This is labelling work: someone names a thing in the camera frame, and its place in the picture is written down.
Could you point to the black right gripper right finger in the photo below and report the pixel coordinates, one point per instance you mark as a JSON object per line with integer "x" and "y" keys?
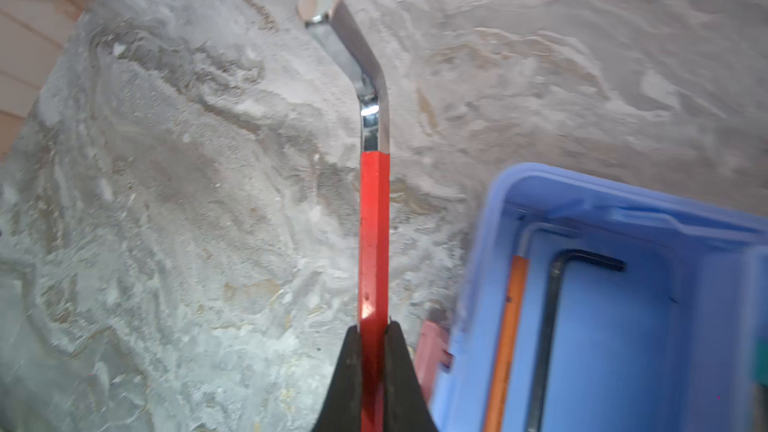
{"x": 405, "y": 408}

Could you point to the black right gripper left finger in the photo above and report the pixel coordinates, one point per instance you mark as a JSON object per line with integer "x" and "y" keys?
{"x": 341, "y": 409}

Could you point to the orange handled screwdriver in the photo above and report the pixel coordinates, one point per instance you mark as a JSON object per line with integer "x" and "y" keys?
{"x": 514, "y": 295}

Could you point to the black hex key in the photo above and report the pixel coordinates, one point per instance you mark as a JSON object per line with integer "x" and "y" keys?
{"x": 555, "y": 278}

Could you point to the red handled hex key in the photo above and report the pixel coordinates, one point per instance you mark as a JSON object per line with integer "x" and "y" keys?
{"x": 332, "y": 26}

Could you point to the teal utility knife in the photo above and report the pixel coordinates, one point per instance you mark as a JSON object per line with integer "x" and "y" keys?
{"x": 760, "y": 362}

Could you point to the blue toolbox base tray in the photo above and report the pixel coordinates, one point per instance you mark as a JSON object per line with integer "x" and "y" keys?
{"x": 666, "y": 345}

